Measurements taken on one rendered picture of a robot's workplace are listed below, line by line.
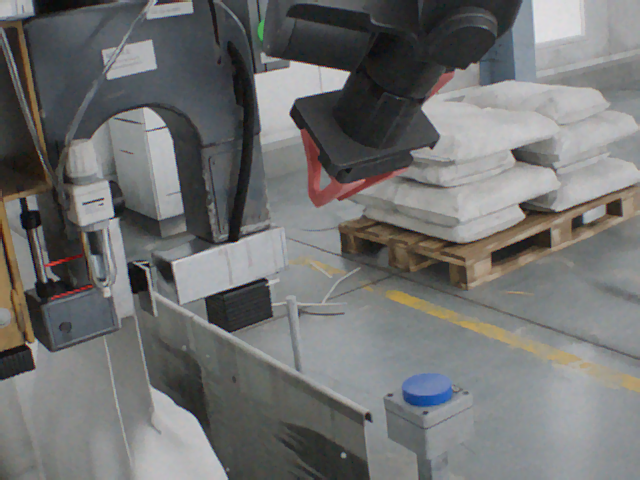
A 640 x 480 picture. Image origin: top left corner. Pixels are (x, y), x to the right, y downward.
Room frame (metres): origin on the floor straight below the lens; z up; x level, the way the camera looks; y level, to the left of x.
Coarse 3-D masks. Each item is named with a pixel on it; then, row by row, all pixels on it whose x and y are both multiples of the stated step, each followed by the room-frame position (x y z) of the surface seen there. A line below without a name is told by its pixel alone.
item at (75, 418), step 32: (32, 288) 1.28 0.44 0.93; (128, 320) 0.95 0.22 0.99; (64, 352) 1.16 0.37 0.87; (96, 352) 1.06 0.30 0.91; (128, 352) 0.96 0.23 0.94; (64, 384) 1.11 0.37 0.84; (96, 384) 1.05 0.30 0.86; (128, 384) 0.98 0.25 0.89; (32, 416) 1.17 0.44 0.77; (64, 416) 1.06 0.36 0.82; (96, 416) 1.00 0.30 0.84; (128, 416) 0.97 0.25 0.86; (160, 416) 0.95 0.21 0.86; (192, 416) 1.03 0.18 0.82; (64, 448) 1.03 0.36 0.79; (96, 448) 0.97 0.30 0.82; (128, 448) 0.94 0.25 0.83; (160, 448) 0.95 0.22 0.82; (192, 448) 0.96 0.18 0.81
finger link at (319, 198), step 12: (300, 132) 0.69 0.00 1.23; (312, 144) 0.69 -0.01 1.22; (312, 156) 0.69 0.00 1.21; (312, 168) 0.69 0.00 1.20; (312, 180) 0.70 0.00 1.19; (336, 180) 0.65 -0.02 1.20; (360, 180) 0.65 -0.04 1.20; (312, 192) 0.71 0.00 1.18; (324, 192) 0.69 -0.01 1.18; (336, 192) 0.66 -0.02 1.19; (324, 204) 0.70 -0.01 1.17
